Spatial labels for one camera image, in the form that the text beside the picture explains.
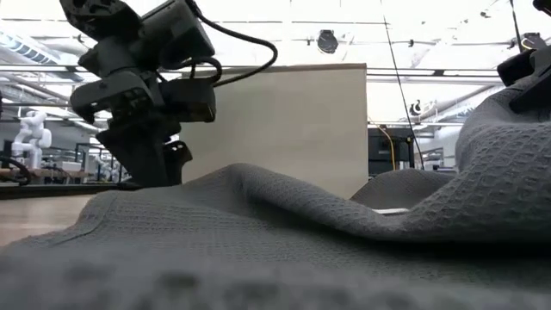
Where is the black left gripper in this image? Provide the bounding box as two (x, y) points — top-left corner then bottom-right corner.
(69, 67), (194, 189)

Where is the dark grey towel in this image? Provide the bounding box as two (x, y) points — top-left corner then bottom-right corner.
(0, 73), (551, 310)

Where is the round white ceiling fixture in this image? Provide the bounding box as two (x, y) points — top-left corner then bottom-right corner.
(408, 98), (427, 116)

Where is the long thin black pole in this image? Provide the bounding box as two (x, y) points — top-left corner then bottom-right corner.
(380, 0), (426, 170)

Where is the beige fabric storage box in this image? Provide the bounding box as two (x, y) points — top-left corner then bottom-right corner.
(178, 63), (369, 200)

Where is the black background equipment box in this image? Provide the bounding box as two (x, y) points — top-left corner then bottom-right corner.
(368, 126), (418, 177)

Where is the round grey ceiling fixture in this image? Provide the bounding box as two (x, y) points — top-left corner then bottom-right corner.
(316, 28), (340, 56)

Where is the thin black slanted cable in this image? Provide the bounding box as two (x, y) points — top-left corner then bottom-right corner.
(509, 0), (525, 53)

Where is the black curved background hose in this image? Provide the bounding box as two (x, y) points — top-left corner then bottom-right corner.
(0, 155), (34, 186)

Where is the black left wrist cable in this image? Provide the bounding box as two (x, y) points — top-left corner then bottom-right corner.
(183, 0), (279, 89)

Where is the yellow cable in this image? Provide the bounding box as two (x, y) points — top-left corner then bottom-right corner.
(373, 124), (396, 171)

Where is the silver ventilation duct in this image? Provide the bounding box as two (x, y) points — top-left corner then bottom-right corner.
(0, 29), (87, 83)

